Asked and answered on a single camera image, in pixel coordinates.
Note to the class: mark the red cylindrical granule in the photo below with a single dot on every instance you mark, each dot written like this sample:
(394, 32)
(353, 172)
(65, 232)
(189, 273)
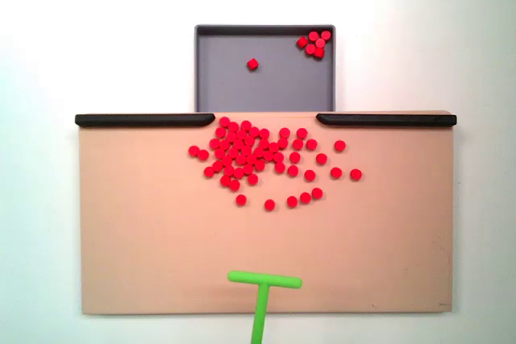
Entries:
(229, 171)
(219, 153)
(233, 153)
(209, 171)
(249, 141)
(264, 143)
(302, 42)
(292, 171)
(217, 165)
(280, 167)
(203, 154)
(278, 157)
(252, 64)
(194, 151)
(248, 168)
(251, 158)
(224, 121)
(273, 147)
(260, 165)
(246, 125)
(325, 35)
(298, 144)
(294, 157)
(241, 134)
(313, 36)
(284, 133)
(241, 200)
(254, 131)
(320, 42)
(292, 201)
(317, 193)
(252, 179)
(258, 152)
(225, 180)
(238, 172)
(282, 143)
(311, 144)
(264, 133)
(269, 204)
(225, 144)
(305, 197)
(309, 175)
(231, 136)
(234, 185)
(268, 155)
(233, 127)
(229, 162)
(321, 158)
(238, 143)
(241, 159)
(220, 132)
(336, 172)
(302, 133)
(319, 53)
(356, 174)
(339, 145)
(310, 49)
(215, 143)
(246, 150)

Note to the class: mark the green T-shaped pusher tool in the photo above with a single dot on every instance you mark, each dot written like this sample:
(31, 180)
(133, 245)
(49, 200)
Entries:
(260, 312)

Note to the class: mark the grey square container tray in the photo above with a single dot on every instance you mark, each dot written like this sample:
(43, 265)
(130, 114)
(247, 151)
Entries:
(262, 90)

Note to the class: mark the beige rectangular board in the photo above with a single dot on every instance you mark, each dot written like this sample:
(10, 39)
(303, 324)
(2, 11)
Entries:
(363, 239)

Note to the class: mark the black edge rail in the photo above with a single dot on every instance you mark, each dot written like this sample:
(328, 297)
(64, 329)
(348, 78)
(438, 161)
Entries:
(387, 120)
(141, 120)

